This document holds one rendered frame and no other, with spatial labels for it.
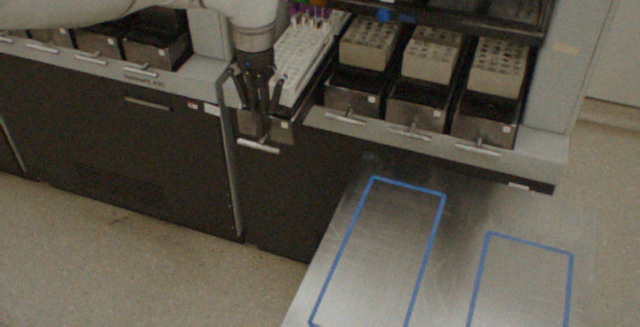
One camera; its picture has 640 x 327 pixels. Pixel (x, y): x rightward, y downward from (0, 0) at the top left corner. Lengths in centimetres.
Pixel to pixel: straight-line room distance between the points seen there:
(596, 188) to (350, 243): 157
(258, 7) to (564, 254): 68
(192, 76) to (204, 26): 13
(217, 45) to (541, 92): 80
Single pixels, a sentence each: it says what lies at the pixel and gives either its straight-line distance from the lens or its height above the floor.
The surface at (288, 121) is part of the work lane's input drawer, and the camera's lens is 131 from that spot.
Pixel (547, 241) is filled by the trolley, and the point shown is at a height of 82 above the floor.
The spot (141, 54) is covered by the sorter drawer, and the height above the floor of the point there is 77.
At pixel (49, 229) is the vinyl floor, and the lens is 235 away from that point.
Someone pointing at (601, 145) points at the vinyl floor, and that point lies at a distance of 270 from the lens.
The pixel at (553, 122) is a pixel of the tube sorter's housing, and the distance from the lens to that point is 146.
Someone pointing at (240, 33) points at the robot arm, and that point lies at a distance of 115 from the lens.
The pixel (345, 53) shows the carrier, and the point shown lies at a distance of 144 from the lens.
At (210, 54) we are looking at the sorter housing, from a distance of 164.
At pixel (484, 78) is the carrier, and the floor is 86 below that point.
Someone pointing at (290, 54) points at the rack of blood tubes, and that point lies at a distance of 143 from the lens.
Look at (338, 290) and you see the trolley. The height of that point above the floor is 82.
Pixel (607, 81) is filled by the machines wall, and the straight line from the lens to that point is 273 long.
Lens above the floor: 165
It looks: 42 degrees down
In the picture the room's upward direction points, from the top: straight up
